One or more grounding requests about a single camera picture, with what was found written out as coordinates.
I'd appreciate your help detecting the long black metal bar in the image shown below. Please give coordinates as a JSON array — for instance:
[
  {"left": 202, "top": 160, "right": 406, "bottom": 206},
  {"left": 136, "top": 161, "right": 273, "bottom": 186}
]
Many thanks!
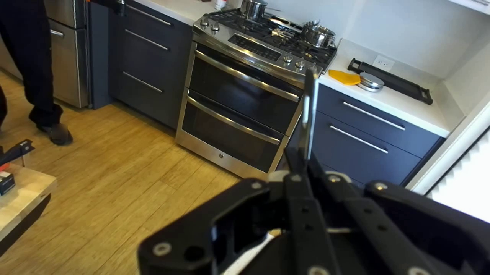
[{"left": 348, "top": 56, "right": 435, "bottom": 106}]

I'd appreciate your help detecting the dark metal ladle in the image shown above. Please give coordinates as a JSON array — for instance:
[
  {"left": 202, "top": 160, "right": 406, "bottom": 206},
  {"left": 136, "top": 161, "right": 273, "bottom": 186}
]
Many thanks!
[{"left": 297, "top": 68, "right": 317, "bottom": 165}]

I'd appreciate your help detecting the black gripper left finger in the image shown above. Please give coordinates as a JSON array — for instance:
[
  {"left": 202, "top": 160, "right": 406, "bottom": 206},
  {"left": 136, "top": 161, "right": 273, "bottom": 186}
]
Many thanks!
[{"left": 136, "top": 146, "right": 343, "bottom": 275}]

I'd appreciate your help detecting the stainless steel fridge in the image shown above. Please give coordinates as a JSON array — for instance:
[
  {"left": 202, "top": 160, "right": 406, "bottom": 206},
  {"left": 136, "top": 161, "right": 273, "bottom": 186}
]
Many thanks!
[{"left": 43, "top": 0, "right": 94, "bottom": 110}]

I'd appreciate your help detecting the wide steel pot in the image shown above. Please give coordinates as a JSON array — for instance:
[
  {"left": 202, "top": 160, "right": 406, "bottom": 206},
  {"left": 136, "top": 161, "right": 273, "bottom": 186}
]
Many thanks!
[{"left": 300, "top": 21, "right": 335, "bottom": 50}]

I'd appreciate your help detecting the yellow flat kitchen item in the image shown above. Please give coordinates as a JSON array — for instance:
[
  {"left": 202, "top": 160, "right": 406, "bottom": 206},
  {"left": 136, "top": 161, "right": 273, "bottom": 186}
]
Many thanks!
[{"left": 326, "top": 68, "right": 363, "bottom": 87}]

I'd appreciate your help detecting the person in black trousers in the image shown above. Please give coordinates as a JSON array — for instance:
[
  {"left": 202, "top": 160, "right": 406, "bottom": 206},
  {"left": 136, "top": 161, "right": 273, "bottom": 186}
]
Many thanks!
[{"left": 0, "top": 0, "right": 74, "bottom": 148}]

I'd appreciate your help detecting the black metal bracket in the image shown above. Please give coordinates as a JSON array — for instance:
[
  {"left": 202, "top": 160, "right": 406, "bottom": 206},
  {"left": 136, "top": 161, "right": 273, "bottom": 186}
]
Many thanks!
[{"left": 0, "top": 139, "right": 37, "bottom": 165}]

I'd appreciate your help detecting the round silver lid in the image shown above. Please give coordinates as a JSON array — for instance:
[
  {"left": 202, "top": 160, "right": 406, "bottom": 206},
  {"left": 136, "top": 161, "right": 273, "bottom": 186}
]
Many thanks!
[{"left": 358, "top": 70, "right": 386, "bottom": 94}]

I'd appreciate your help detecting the stainless steel oven range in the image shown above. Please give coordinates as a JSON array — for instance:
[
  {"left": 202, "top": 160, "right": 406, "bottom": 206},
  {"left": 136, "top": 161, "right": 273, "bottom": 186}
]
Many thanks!
[{"left": 175, "top": 6, "right": 340, "bottom": 180}]

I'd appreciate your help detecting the thick wooden cart top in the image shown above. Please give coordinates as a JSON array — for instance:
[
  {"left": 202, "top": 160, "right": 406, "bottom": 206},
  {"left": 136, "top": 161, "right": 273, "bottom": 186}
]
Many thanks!
[{"left": 0, "top": 161, "right": 58, "bottom": 256}]

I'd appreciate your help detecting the white glass door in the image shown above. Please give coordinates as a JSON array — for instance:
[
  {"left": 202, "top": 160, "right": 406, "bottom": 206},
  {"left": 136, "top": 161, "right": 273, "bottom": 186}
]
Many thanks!
[{"left": 407, "top": 96, "right": 490, "bottom": 226}]

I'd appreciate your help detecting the dark blue three-drawer cabinet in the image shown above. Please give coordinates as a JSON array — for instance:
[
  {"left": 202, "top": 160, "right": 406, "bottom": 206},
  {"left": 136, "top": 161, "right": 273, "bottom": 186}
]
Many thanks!
[{"left": 89, "top": 0, "right": 195, "bottom": 128}]

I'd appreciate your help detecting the small black red device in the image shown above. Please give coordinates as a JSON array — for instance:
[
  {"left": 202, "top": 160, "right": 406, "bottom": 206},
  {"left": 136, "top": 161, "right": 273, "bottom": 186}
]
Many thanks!
[{"left": 0, "top": 169, "right": 17, "bottom": 197}]

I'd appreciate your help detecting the tall steel pot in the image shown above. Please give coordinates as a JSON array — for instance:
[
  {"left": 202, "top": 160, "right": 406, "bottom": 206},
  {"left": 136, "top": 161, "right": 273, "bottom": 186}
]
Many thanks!
[{"left": 242, "top": 0, "right": 270, "bottom": 21}]

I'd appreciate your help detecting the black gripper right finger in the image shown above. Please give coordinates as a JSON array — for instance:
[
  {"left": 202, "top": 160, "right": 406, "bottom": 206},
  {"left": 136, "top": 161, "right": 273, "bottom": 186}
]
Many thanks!
[{"left": 306, "top": 157, "right": 490, "bottom": 275}]

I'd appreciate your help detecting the dark blue two-drawer cabinet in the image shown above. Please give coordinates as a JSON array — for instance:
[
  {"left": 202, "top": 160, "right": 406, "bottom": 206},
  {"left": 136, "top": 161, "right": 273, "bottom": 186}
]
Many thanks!
[{"left": 311, "top": 82, "right": 446, "bottom": 187}]

